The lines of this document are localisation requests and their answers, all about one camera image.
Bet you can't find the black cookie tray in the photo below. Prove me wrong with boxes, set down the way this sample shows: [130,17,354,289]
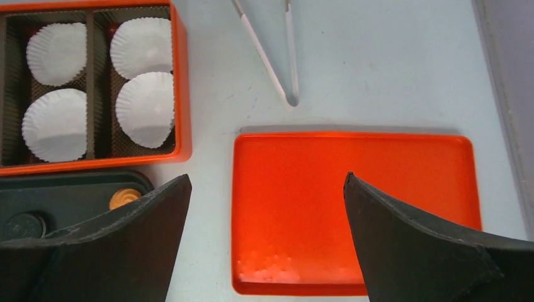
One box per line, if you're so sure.
[1,170,154,242]

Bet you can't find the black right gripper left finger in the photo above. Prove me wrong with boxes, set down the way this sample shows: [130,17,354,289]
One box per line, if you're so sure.
[1,175,192,301]

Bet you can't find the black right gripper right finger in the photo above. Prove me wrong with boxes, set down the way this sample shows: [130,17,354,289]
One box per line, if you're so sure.
[344,173,533,301]

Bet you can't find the orange cookie box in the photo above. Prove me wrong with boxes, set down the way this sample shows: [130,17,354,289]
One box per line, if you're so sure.
[1,1,192,176]

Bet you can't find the white paper cup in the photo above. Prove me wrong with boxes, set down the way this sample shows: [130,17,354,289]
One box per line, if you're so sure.
[21,88,87,162]
[110,17,173,79]
[26,23,87,87]
[115,72,174,148]

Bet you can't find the white metal tongs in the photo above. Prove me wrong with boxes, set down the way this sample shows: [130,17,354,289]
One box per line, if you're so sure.
[231,0,299,111]

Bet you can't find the orange box lid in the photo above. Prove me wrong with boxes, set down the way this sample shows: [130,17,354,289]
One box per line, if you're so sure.
[231,131,482,296]

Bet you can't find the black sandwich cookie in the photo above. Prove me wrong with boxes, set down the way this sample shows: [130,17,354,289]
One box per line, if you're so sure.
[2,212,47,241]

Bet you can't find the round orange swirl cookie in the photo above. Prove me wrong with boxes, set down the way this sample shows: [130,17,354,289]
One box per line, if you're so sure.
[109,188,141,210]

